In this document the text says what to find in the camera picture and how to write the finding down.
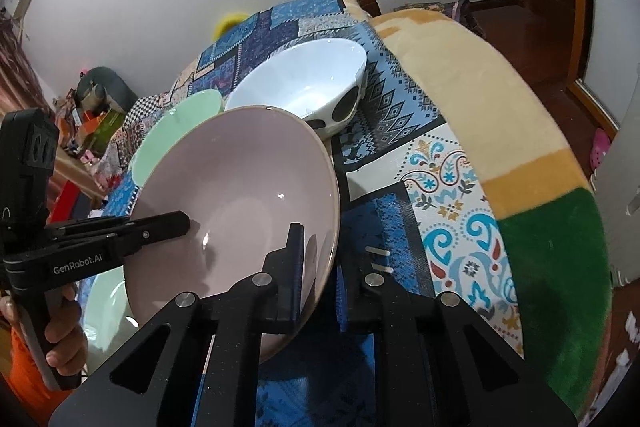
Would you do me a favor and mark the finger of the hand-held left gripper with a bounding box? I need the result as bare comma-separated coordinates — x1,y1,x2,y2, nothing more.
47,212,191,258

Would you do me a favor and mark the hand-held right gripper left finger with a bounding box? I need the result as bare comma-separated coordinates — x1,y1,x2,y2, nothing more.
47,222,308,427

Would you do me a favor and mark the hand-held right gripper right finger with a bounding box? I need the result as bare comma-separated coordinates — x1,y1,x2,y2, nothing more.
337,252,576,427

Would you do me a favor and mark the green plate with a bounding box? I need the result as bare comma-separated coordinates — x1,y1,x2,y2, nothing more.
82,266,141,360

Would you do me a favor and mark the pink bowl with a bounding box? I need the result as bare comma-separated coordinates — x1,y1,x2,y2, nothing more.
122,105,342,365

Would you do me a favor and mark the green bowl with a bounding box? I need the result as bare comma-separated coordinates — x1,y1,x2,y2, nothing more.
131,89,224,185

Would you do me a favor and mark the white bowl with black spots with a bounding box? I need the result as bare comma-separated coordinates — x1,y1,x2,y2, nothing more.
224,38,368,142

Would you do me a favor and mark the person's left hand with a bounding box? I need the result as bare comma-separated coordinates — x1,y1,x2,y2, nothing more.
43,288,89,377

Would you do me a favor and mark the red box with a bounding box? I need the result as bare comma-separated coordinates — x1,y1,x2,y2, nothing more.
47,187,93,228

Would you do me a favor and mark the green cardboard box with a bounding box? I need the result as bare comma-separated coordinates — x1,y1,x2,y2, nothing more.
87,109,126,152

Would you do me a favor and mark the brown striped curtain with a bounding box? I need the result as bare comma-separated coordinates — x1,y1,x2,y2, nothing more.
0,7,56,118

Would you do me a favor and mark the patchwork printed blanket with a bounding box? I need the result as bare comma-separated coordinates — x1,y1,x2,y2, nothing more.
90,0,526,427

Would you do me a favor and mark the yellow foam noodle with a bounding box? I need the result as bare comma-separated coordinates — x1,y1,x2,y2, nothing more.
215,9,251,38

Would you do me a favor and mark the patterned floor bag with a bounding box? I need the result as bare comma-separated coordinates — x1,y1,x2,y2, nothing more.
392,0,453,15

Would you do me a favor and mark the pink slipper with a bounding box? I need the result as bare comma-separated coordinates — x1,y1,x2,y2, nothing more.
590,129,611,168

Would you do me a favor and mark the purple bag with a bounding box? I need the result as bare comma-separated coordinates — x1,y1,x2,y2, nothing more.
450,0,481,38

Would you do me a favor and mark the white sliding wardrobe door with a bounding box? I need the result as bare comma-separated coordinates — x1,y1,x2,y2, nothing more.
580,0,640,118

